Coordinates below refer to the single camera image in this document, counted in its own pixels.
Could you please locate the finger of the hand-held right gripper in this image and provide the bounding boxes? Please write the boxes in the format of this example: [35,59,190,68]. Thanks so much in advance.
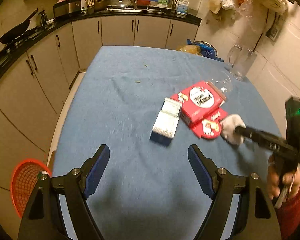
[235,126,287,153]

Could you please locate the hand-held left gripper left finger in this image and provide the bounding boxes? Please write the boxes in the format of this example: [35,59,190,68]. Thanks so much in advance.
[17,144,110,240]

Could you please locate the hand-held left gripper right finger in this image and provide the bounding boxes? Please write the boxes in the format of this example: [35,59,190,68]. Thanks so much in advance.
[187,144,282,240]

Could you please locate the red plastic basket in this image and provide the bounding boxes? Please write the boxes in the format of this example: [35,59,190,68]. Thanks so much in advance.
[10,159,52,218]

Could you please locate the person's right forearm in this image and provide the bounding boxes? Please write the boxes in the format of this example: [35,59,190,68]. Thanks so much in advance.
[275,185,300,240]

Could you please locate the person's right hand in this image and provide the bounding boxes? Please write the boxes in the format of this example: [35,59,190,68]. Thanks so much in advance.
[267,155,300,200]

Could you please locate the blue and white box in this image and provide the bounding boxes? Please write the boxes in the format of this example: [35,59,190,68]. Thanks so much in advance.
[150,97,183,147]

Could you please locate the red snack box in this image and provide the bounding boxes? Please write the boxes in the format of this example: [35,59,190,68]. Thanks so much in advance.
[170,80,229,140]

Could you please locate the clear plastic packaging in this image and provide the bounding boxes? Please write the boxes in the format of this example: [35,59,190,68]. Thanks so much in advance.
[206,70,234,103]

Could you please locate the blue table cloth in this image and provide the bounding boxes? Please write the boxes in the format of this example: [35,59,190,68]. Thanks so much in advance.
[49,45,283,240]

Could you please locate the clear glass pitcher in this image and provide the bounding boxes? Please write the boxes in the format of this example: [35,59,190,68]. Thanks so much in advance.
[226,44,258,82]

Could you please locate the blue plastic bag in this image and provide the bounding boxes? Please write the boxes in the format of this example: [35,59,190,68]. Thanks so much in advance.
[186,39,224,62]

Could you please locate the beige kitchen cabinets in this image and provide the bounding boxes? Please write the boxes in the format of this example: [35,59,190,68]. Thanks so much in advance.
[0,15,199,230]

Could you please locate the yellow plastic bag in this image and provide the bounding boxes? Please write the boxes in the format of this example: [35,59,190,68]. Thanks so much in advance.
[176,44,200,55]

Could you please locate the blue label detergent bottle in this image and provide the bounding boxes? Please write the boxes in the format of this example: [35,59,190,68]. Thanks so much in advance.
[177,0,189,14]

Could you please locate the black wok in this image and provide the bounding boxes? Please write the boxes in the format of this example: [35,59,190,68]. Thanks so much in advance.
[0,9,39,44]

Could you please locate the black kitchen countertop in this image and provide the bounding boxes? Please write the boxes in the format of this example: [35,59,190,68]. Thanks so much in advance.
[0,7,202,90]

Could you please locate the silver kitchen appliance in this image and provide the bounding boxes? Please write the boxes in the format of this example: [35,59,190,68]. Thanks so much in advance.
[53,0,82,18]

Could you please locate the metal cooking pot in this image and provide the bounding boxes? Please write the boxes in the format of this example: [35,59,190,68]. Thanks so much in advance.
[94,0,110,10]

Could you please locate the glass pot lid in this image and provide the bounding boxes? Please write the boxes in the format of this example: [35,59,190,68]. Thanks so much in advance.
[107,0,132,9]

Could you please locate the wall socket with cable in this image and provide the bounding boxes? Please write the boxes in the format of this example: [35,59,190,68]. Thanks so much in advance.
[255,7,280,53]

